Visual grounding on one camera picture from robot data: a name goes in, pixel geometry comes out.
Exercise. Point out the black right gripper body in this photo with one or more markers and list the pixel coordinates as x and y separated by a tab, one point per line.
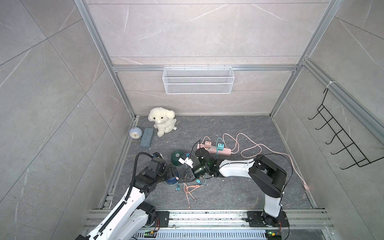
198	171

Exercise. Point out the pink power strip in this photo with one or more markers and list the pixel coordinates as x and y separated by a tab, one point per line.
228	152

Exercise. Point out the pink charger plug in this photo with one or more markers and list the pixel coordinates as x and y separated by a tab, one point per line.
208	144

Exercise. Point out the small globe ball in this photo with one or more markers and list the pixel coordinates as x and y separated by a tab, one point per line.
135	133

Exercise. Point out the green meat grinder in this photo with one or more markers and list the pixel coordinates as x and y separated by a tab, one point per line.
176	155

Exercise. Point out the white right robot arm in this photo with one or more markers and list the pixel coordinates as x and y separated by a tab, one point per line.
267	175

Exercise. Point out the white wire mesh basket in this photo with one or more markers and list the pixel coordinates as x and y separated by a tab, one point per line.
198	80

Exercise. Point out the grey blue sponge block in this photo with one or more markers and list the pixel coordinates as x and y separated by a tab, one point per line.
147	138

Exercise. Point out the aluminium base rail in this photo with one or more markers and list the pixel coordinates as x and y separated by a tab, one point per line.
206	225

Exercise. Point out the blue meat grinder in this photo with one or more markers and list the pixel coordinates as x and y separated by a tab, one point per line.
172	181

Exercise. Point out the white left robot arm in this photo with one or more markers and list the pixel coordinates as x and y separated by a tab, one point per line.
132	213

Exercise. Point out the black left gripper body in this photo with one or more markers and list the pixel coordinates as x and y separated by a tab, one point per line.
170	172

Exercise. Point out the black wire hook rack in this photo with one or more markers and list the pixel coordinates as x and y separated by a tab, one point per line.
358	157

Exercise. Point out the teal charger plug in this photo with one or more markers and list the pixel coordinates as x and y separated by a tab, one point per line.
220	147

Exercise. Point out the white plush dog toy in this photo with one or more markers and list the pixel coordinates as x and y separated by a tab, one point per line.
164	120

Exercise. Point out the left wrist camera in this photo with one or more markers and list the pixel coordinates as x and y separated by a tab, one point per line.
157	156

